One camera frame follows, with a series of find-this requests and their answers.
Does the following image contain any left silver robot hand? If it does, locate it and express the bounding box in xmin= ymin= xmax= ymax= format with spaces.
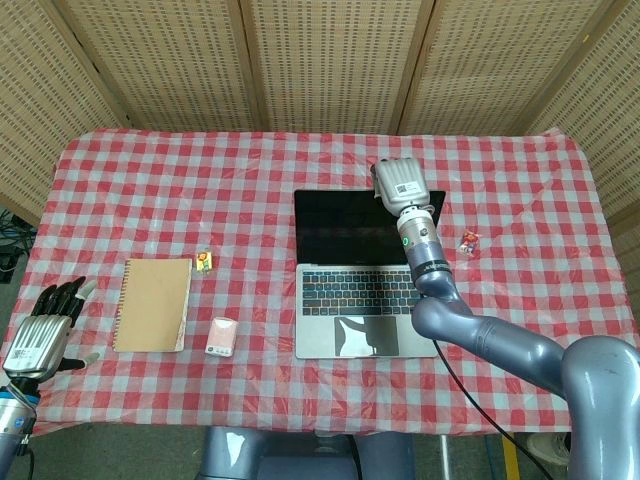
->
xmin=2 ymin=276 xmax=101 ymax=385

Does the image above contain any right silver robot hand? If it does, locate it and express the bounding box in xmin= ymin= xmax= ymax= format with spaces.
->
xmin=370 ymin=157 xmax=436 ymax=217

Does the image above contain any silver laptop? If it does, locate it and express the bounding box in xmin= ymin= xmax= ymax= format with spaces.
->
xmin=293 ymin=188 xmax=447 ymax=360

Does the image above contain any red colourful wrapped candy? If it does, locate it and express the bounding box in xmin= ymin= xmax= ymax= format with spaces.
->
xmin=458 ymin=229 xmax=481 ymax=257

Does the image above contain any brown spiral notebook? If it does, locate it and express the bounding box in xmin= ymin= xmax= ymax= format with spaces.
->
xmin=113 ymin=257 xmax=195 ymax=354

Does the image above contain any woven wooden folding screen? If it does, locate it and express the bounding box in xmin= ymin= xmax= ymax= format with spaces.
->
xmin=0 ymin=0 xmax=640 ymax=236

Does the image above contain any red white checkered tablecloth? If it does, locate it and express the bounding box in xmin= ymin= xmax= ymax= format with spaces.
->
xmin=2 ymin=128 xmax=626 ymax=436

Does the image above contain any pink tissue pack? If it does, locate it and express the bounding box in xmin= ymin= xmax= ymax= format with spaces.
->
xmin=205 ymin=317 xmax=237 ymax=358

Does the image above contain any blue-grey robot torso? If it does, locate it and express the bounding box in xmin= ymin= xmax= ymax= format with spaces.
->
xmin=199 ymin=427 xmax=416 ymax=480

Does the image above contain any white shoe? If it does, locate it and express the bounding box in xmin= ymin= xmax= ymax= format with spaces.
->
xmin=527 ymin=432 xmax=572 ymax=467

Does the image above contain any black cable bundle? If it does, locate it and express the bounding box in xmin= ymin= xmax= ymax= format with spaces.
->
xmin=0 ymin=207 xmax=35 ymax=285

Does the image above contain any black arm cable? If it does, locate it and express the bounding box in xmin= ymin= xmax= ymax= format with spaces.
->
xmin=432 ymin=339 xmax=569 ymax=480

